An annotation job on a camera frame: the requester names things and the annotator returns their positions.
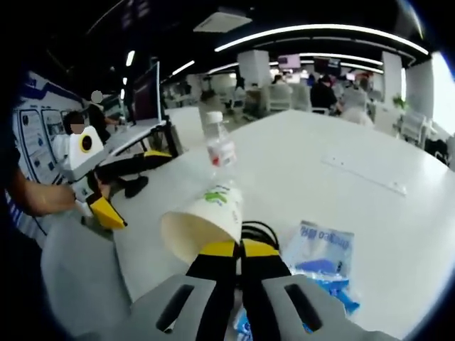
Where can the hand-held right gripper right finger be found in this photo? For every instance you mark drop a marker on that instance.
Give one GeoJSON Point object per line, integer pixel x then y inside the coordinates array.
{"type": "Point", "coordinates": [263, 284]}

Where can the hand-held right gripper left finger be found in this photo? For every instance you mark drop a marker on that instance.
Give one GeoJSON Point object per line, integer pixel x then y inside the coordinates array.
{"type": "Point", "coordinates": [209, 284]}

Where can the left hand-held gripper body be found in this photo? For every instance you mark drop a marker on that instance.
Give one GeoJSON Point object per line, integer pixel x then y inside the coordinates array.
{"type": "Point", "coordinates": [80, 160]}

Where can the white printed paper cup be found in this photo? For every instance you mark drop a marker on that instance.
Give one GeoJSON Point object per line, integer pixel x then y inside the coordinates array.
{"type": "Point", "coordinates": [206, 220]}

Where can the clear packet with blue pad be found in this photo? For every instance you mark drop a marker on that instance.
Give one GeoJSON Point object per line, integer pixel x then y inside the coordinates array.
{"type": "Point", "coordinates": [320, 248]}

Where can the blue plastic packet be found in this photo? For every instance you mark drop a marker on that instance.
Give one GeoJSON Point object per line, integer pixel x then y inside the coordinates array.
{"type": "Point", "coordinates": [341, 295]}

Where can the clear water bottle red label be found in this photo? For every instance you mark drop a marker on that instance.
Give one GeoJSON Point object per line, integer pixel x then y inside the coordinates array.
{"type": "Point", "coordinates": [220, 145]}

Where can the grey monitor stand black legs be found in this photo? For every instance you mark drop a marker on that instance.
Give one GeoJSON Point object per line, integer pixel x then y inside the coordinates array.
{"type": "Point", "coordinates": [138, 133]}

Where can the grey chair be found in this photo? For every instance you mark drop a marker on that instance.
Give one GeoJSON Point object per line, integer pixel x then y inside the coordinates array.
{"type": "Point", "coordinates": [81, 270]}

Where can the black computer monitor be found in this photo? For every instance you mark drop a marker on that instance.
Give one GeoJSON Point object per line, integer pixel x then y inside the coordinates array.
{"type": "Point", "coordinates": [145, 94]}

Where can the ceiling air vent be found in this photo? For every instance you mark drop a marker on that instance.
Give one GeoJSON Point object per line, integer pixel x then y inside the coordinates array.
{"type": "Point", "coordinates": [222, 22]}

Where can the white office chair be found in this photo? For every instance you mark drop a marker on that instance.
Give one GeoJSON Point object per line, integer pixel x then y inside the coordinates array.
{"type": "Point", "coordinates": [416, 126]}

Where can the green potted plant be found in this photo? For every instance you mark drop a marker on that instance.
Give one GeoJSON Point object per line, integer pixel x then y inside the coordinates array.
{"type": "Point", "coordinates": [400, 102]}

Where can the long ceiling light strip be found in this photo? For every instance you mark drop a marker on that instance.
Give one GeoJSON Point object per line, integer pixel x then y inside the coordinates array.
{"type": "Point", "coordinates": [320, 29]}

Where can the white blue wall poster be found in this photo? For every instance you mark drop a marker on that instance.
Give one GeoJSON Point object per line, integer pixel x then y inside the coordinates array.
{"type": "Point", "coordinates": [35, 135]}

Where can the pink wall screen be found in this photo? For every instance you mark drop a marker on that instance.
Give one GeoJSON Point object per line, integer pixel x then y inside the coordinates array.
{"type": "Point", "coordinates": [289, 61]}

